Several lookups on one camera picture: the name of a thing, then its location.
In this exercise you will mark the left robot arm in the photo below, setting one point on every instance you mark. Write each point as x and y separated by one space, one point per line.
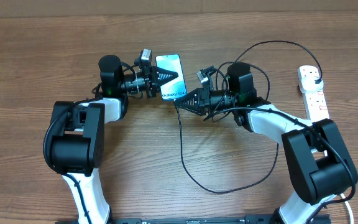
73 145

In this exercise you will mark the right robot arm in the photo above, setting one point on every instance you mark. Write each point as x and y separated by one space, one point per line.
321 169

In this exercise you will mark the white charger plug adapter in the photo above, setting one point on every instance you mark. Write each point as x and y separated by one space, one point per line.
309 85

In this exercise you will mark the blue-screen Galaxy smartphone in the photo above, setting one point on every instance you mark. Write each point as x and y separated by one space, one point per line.
176 88

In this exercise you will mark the white power strip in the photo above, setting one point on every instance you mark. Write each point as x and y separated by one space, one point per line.
315 103

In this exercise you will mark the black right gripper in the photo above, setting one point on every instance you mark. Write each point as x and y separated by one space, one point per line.
203 104

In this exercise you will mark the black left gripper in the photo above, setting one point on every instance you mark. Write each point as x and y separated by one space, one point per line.
153 74

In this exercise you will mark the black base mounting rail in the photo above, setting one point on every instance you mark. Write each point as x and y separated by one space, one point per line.
197 221

